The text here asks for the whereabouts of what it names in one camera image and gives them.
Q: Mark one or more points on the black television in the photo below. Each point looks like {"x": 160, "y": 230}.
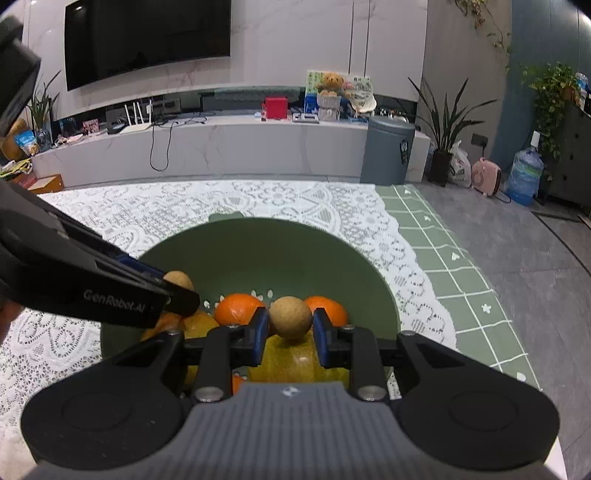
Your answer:
{"x": 147, "y": 41}

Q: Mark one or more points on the grey trash can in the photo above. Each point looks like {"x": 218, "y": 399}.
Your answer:
{"x": 383, "y": 152}

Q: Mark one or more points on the red box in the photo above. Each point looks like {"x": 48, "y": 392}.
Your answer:
{"x": 276, "y": 109}

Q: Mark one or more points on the white router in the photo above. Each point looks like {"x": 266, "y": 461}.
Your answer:
{"x": 136, "y": 127}

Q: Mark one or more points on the pink heater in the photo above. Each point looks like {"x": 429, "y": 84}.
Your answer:
{"x": 487, "y": 175}

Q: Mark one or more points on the brown teddy bear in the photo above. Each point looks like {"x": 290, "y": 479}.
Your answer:
{"x": 329, "y": 83}

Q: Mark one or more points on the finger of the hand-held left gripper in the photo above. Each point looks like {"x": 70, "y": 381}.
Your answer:
{"x": 138, "y": 266}
{"x": 184, "y": 302}

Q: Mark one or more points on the brown gourd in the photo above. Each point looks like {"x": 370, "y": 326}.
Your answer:
{"x": 11, "y": 128}

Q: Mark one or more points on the white plastic bag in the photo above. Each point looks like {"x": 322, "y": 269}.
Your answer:
{"x": 459, "y": 168}

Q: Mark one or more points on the potted long-leaf plant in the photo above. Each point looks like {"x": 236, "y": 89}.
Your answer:
{"x": 439, "y": 168}

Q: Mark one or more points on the small potted grass plant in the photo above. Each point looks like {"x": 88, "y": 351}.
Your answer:
{"x": 41, "y": 108}

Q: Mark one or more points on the dark cabinet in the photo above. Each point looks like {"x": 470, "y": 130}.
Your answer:
{"x": 572, "y": 161}

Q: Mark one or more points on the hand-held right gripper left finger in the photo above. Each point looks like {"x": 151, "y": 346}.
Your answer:
{"x": 261, "y": 337}

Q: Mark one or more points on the wooden box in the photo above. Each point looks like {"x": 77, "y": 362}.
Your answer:
{"x": 46, "y": 184}

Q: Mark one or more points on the pink card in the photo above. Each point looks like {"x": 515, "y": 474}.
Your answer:
{"x": 90, "y": 126}

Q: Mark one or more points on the green plastic bowl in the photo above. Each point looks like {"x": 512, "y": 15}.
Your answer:
{"x": 277, "y": 254}

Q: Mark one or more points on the yellow packet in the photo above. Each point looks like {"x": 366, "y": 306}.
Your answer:
{"x": 16, "y": 167}

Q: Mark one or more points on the brown kiwi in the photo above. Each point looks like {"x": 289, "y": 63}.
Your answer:
{"x": 180, "y": 279}
{"x": 290, "y": 318}

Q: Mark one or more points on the white lace tablecloth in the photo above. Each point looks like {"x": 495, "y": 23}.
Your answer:
{"x": 300, "y": 198}

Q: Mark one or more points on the blue box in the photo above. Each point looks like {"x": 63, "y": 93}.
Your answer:
{"x": 310, "y": 104}

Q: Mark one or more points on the wall socket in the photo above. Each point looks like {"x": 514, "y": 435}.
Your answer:
{"x": 480, "y": 140}

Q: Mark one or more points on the leafy green plant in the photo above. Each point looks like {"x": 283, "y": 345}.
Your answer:
{"x": 551, "y": 92}

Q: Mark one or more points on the flat white device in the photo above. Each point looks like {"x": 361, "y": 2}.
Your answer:
{"x": 306, "y": 118}

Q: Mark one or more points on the blue snack packet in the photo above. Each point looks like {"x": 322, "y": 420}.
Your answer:
{"x": 25, "y": 141}

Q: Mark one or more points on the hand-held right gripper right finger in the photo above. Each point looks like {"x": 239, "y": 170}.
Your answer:
{"x": 322, "y": 337}

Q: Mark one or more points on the white basket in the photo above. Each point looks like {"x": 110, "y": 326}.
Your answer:
{"x": 328, "y": 110}

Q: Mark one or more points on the yellow pear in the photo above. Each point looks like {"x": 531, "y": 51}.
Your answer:
{"x": 198, "y": 325}
{"x": 291, "y": 360}

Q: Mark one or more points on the hanging green vine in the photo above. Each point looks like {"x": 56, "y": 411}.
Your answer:
{"x": 497, "y": 41}

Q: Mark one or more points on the white television cabinet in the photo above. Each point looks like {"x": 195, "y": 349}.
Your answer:
{"x": 254, "y": 147}

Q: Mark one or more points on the blue water bottle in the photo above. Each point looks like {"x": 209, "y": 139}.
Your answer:
{"x": 524, "y": 177}

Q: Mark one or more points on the white bowl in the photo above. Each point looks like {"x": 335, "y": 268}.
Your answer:
{"x": 362, "y": 104}

